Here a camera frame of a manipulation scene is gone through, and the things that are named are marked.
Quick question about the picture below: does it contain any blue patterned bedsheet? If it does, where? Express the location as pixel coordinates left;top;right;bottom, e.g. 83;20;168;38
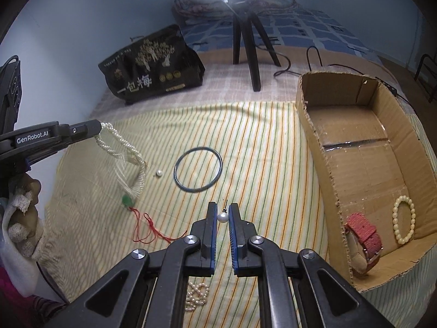
181;7;373;55

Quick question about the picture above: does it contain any cable inline controller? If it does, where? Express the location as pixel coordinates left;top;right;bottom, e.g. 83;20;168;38
376;77;398;97

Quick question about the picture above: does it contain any beige plush toy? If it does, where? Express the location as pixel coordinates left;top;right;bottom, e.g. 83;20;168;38
7;172;43;257

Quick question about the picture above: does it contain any jade pendant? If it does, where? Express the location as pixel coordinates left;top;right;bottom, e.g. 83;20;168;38
122;194;178;245

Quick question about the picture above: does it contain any white plush toy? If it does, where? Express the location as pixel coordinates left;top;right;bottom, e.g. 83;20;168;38
0;195;38;301

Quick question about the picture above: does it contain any yellow striped cloth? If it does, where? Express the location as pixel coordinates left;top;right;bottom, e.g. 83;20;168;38
44;101;437;328

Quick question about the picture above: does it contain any small pearl bracelet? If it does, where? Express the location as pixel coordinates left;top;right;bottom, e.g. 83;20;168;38
184;280;209;312

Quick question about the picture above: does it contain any black metal shoe rack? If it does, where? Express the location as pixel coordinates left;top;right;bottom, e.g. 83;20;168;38
415;53;437;103

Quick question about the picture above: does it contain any black power cable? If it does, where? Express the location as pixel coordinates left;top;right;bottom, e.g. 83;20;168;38
273;45;415;110

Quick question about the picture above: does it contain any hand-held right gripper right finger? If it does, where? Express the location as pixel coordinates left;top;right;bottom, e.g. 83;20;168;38
229;203;397;328

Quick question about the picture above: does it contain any cardboard box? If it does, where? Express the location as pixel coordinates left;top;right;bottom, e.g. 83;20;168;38
294;72;431;292

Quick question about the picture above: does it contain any white pearl necklace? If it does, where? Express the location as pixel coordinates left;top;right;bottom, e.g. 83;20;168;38
95;122;149;200

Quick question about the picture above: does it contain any pink cloth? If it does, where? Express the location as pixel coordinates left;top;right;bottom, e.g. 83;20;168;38
0;268;67;328

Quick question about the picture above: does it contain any black printed bag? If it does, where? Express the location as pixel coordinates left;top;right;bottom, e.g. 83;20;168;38
98;25;206;106

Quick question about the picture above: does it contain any black tripod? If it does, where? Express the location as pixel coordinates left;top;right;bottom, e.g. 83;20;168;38
225;0;282;92

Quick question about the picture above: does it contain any cream bead bracelet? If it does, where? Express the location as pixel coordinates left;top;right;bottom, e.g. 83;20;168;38
392;195;416;245

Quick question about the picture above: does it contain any blue bangle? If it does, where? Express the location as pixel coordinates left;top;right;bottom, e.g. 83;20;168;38
173;147;224;193

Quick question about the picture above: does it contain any beige checked sheet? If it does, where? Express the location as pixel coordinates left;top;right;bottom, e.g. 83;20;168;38
89;46;420;124

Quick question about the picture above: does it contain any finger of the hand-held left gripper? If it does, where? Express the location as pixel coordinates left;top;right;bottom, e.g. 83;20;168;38
14;119;103;161

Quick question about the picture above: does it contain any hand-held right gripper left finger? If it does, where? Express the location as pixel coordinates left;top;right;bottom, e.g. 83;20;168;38
44;201;219;328

